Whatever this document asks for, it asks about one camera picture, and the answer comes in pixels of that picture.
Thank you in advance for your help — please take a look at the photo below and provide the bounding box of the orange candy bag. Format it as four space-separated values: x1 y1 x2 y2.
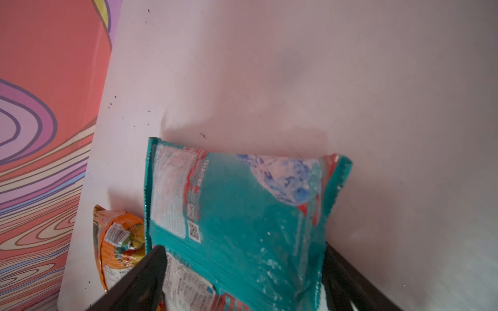
93 205 168 310

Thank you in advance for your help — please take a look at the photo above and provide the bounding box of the teal candy bag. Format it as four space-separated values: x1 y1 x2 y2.
144 137 352 310

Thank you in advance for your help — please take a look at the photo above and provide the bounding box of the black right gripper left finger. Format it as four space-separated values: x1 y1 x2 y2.
88 246 167 311

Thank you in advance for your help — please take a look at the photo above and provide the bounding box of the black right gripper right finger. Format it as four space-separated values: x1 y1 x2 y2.
322 244 401 311

